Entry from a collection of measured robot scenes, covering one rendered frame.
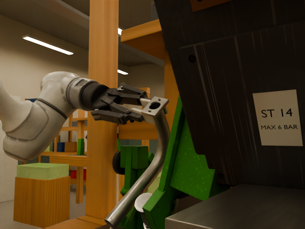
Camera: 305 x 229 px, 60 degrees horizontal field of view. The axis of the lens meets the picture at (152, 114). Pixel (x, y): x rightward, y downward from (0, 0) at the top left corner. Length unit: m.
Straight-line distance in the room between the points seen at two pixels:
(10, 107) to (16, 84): 7.96
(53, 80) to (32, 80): 8.23
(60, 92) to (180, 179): 0.47
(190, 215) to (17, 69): 8.65
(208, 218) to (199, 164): 0.19
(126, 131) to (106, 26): 0.44
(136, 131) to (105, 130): 0.13
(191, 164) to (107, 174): 0.71
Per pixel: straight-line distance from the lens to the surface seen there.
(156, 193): 0.44
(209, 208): 0.26
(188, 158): 0.42
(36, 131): 0.76
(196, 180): 0.42
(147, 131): 1.03
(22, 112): 0.75
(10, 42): 8.87
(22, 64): 8.93
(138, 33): 0.85
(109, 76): 1.12
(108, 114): 0.63
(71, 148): 6.41
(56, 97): 0.78
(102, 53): 1.12
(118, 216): 0.59
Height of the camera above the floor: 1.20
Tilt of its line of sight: 5 degrees up
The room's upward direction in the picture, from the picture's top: straight up
